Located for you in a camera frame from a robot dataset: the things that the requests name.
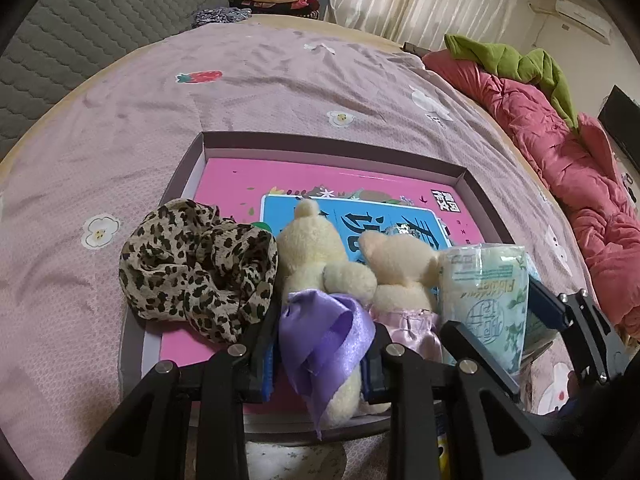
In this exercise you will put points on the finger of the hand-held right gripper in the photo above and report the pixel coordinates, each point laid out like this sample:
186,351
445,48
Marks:
542,302
492,367

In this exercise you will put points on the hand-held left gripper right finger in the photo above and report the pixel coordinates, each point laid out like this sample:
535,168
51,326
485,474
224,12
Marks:
369,375

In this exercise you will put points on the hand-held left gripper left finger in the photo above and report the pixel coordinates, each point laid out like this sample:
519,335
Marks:
267,370

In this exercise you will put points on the green floral tissue pack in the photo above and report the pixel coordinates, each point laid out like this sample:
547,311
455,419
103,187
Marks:
485,300

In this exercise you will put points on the cream plush bear pink dress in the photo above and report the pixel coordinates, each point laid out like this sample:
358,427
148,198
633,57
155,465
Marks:
400,270

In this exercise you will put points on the cream plush bear purple ribbon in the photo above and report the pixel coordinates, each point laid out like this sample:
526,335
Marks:
310,260

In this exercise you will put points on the leopard print scrunchie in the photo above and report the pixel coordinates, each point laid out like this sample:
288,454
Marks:
200,270

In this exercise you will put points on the shallow brown cardboard box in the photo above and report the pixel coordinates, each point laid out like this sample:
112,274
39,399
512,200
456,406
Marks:
325,140

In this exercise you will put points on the pink quilt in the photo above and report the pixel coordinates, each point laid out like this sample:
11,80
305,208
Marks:
575,185

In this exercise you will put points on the pink picture book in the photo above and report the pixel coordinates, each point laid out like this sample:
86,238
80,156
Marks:
240,180

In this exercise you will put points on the black television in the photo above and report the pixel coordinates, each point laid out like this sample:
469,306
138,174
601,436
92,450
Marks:
620,117

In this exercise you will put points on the green blanket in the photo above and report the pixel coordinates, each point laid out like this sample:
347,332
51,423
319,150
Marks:
525,67

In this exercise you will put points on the small black object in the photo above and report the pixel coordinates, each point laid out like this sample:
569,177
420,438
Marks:
415,48

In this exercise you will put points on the purple printed bed sheet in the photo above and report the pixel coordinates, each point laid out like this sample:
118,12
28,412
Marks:
150,110

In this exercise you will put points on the white air conditioner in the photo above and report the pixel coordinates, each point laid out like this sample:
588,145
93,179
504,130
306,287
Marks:
582,17

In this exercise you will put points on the white curtain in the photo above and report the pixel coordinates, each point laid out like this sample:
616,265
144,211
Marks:
425,0

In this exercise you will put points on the blue patterned cloth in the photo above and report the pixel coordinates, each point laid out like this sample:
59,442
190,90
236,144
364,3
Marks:
220,16

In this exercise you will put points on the dark red cloth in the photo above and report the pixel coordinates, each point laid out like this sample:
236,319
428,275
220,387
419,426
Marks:
307,6

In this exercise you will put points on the grey bedside cabinet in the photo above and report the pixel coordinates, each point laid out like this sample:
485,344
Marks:
326,5

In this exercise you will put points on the grey quilted headboard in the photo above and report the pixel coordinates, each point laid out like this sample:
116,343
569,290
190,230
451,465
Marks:
100,20

